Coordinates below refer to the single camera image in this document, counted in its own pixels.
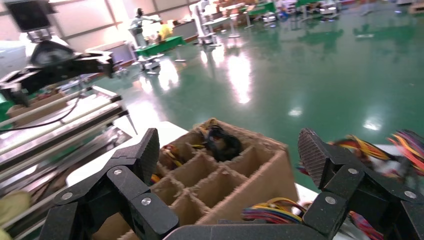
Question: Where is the steel rack shelf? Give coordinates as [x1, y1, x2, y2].
[0, 127, 133, 229]

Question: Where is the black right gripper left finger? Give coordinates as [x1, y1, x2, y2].
[38, 128, 180, 240]

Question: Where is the black cable bundle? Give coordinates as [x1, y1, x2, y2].
[198, 124, 243, 163]

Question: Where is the brown cardboard divider box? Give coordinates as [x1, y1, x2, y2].
[92, 118, 301, 240]

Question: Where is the yellowish soft object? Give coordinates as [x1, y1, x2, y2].
[0, 191, 33, 240]

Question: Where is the white background machine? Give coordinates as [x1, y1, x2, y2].
[193, 0, 220, 46]

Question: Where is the dark rack rail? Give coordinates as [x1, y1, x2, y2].
[0, 109, 131, 174]

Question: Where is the grey cabinet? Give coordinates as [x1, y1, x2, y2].
[85, 40, 137, 67]

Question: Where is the thin black rack cable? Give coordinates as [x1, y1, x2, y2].
[0, 96, 81, 133]

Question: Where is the small green covered table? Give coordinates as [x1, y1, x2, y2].
[248, 1, 277, 17]

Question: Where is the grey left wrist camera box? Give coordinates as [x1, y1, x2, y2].
[3, 0, 57, 33]

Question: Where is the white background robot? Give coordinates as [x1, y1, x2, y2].
[128, 7, 157, 51]

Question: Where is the white rack pipe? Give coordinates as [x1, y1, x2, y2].
[0, 95, 123, 157]
[0, 86, 94, 129]

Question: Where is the plain brown cardboard box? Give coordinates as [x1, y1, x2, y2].
[6, 92, 69, 127]

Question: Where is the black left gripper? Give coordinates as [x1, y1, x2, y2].
[0, 39, 116, 108]

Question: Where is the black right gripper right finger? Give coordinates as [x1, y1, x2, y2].
[298, 128, 424, 240]

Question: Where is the white robot floor base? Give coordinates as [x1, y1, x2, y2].
[138, 53, 164, 72]

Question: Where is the person in yellow top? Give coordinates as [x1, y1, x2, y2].
[157, 20, 175, 42]

